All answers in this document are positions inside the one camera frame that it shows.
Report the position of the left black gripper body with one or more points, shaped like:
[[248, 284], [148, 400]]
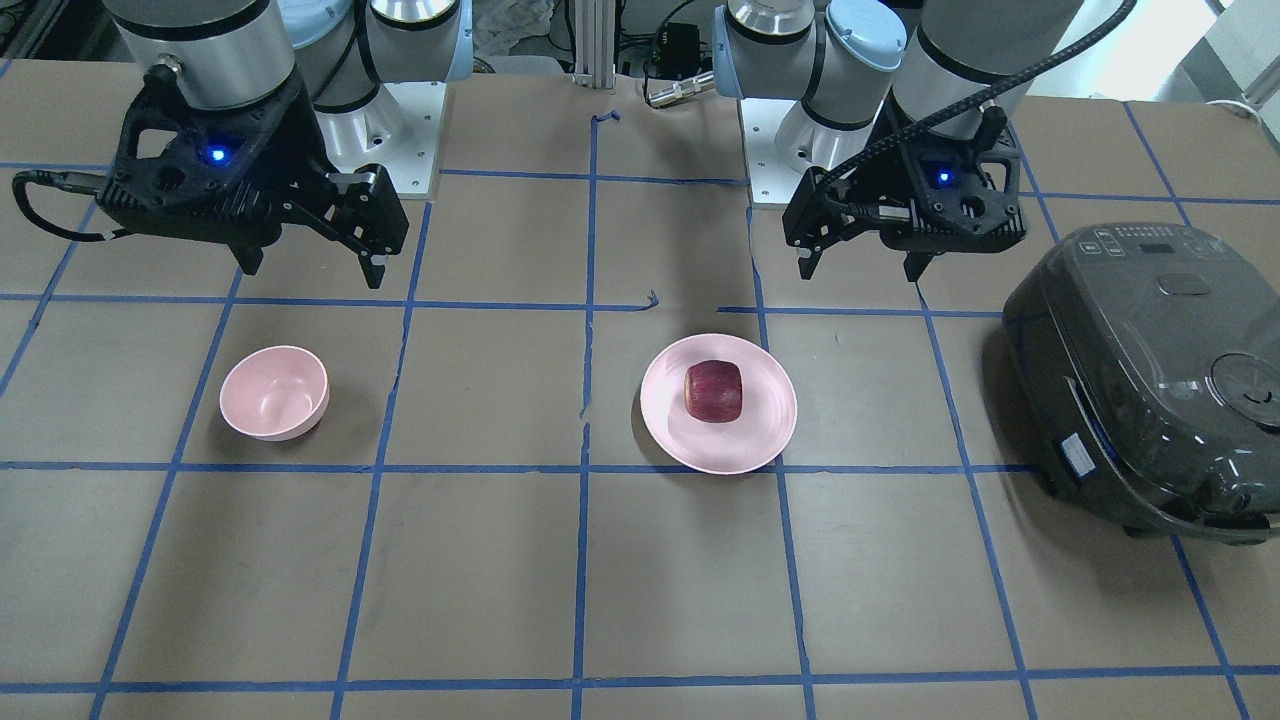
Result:
[[868, 182]]

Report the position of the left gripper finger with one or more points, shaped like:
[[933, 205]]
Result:
[[816, 219], [915, 263]]

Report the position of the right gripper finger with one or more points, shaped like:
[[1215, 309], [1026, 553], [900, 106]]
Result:
[[249, 256], [360, 210]]

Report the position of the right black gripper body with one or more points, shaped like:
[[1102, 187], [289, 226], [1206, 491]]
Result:
[[297, 143]]

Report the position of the pink bowl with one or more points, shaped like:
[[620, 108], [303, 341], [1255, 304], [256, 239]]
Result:
[[275, 394]]

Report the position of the red apple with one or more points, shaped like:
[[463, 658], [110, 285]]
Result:
[[713, 391]]

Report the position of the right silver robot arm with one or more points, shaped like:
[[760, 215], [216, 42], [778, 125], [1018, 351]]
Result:
[[228, 54]]

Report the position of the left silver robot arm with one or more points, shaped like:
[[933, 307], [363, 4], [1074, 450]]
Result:
[[895, 127]]

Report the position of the pink plate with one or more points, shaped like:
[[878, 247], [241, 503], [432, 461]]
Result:
[[761, 431]]

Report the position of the silver metal connector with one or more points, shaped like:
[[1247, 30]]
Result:
[[679, 91]]

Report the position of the black power box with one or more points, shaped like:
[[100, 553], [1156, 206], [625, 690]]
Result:
[[676, 52]]

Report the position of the dark grey rice cooker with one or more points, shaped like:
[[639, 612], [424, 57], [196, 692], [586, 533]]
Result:
[[1148, 355]]

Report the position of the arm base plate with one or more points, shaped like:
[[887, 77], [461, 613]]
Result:
[[400, 129], [770, 150]]

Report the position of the aluminium frame post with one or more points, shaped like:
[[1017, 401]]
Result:
[[594, 35]]

